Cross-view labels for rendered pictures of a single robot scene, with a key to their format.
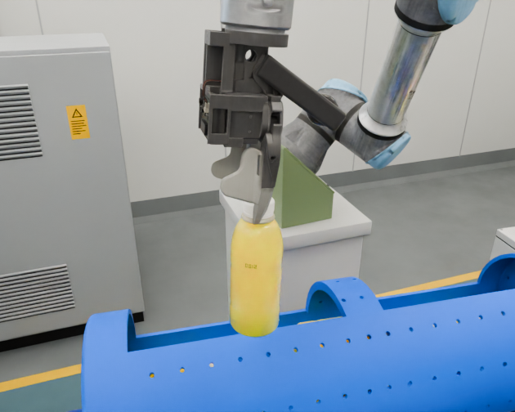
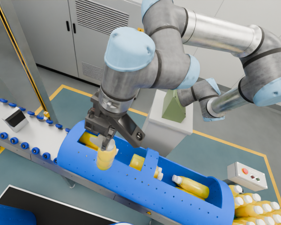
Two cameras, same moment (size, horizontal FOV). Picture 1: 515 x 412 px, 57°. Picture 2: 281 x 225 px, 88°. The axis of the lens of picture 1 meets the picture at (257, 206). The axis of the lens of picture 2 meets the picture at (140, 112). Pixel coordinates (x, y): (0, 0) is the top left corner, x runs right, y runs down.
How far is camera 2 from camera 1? 41 cm
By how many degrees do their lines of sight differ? 27
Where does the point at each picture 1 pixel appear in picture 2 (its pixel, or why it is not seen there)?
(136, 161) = not seen: hidden behind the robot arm
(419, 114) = not seen: hidden behind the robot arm
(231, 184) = (92, 140)
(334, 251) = (175, 132)
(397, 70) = (227, 101)
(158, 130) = not seen: hidden behind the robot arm
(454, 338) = (168, 200)
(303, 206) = (172, 115)
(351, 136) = (202, 105)
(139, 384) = (74, 152)
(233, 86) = (99, 116)
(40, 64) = (135, 8)
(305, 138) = (186, 95)
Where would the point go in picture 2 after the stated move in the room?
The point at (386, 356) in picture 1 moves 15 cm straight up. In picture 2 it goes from (143, 189) to (152, 182)
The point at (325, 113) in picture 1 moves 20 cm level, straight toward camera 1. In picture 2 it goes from (131, 142) to (53, 211)
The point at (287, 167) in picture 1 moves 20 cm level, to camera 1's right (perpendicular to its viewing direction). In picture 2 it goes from (171, 103) to (200, 121)
